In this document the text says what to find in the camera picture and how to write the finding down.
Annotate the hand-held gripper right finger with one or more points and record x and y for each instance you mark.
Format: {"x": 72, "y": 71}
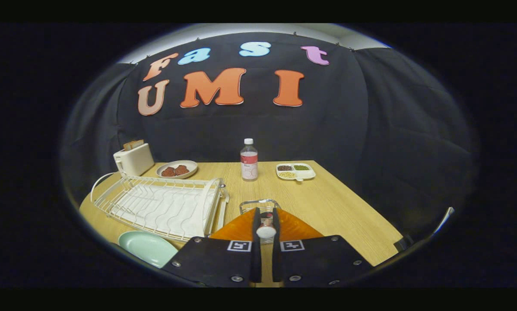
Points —
{"x": 277, "y": 259}

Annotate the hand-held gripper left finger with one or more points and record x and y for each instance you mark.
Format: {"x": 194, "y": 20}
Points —
{"x": 256, "y": 259}

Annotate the light green plate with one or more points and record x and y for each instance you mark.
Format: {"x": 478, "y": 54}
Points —
{"x": 148, "y": 248}

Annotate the small beige plate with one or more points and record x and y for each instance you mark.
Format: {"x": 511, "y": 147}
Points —
{"x": 191, "y": 164}

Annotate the white divided tray with beans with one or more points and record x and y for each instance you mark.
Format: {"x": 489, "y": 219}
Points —
{"x": 296, "y": 175}

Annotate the clear plastic bottle red label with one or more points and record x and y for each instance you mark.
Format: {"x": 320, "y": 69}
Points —
{"x": 249, "y": 164}

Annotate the brown cookie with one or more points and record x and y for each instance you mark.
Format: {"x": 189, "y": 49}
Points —
{"x": 182, "y": 169}
{"x": 168, "y": 172}

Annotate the white toaster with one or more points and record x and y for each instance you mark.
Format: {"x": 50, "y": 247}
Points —
{"x": 135, "y": 160}

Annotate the black backdrop cloth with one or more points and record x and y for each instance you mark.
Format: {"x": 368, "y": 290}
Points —
{"x": 370, "y": 129}

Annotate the toast slices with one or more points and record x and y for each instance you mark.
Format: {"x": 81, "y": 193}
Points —
{"x": 133, "y": 144}

